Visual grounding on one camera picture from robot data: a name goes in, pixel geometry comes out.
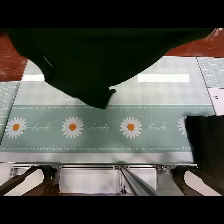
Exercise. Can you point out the black garment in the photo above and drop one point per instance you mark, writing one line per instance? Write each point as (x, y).
(207, 140)
(86, 60)

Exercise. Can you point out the black folded garment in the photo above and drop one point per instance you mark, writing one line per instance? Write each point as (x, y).
(207, 140)

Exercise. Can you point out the silver frame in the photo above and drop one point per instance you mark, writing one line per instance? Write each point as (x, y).
(133, 181)

